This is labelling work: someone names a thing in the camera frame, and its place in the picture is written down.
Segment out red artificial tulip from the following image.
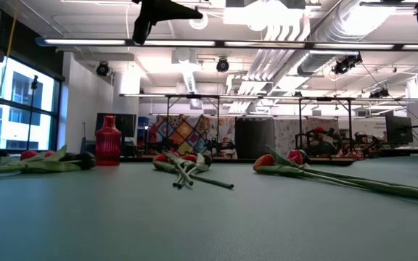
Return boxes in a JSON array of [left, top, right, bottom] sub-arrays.
[[253, 153, 418, 203], [0, 149, 39, 178], [172, 153, 199, 189], [152, 152, 235, 190], [266, 145, 418, 191], [0, 144, 68, 178]]

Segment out green stem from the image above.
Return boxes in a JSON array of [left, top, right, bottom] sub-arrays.
[[175, 153, 214, 189]]

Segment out black monitor on arm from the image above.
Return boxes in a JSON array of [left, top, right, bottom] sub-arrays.
[[385, 115, 418, 156]]

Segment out red ribbed vase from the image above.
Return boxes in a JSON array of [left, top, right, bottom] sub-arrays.
[[95, 115, 122, 167]]

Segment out black ceiling spotlight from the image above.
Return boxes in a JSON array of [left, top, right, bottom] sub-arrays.
[[216, 57, 230, 73], [96, 61, 110, 77]]

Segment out black flat monitor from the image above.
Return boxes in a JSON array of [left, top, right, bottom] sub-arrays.
[[95, 112, 137, 138]]

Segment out blue storage bins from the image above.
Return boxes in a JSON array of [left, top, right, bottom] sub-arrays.
[[137, 116, 150, 144]]

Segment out overhead light bar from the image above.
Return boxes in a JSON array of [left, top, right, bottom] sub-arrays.
[[36, 37, 418, 51]]

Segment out colourful patchwork quilt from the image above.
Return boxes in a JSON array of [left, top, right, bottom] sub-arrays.
[[149, 115, 212, 156]]

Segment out black tripod stand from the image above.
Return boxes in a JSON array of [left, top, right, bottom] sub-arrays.
[[26, 75, 39, 152]]

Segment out floral patterned cloth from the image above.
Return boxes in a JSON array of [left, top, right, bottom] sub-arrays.
[[210, 116, 237, 160]]

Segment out large window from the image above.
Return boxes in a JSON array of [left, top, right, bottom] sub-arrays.
[[0, 54, 62, 153]]

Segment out black curtain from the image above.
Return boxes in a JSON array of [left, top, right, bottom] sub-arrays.
[[234, 116, 276, 160]]

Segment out white patterned cloth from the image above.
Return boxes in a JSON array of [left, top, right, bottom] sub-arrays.
[[274, 118, 340, 157]]

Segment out person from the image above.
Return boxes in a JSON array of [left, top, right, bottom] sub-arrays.
[[312, 126, 329, 146]]

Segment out green table mat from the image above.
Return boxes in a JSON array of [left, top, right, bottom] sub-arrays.
[[0, 154, 418, 261]]

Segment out background robot station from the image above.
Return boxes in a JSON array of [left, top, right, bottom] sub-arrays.
[[295, 126, 377, 160]]

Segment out white hanging ring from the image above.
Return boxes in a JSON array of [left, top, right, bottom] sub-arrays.
[[189, 10, 210, 30]]

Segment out black metal workcell frame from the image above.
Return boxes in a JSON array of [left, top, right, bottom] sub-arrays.
[[165, 94, 221, 146], [298, 96, 355, 149]]

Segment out yellow hanging cable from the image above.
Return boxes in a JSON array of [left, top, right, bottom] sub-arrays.
[[0, 9, 17, 141]]

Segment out silver ventilation duct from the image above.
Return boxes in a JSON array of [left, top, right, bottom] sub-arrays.
[[298, 0, 388, 76]]

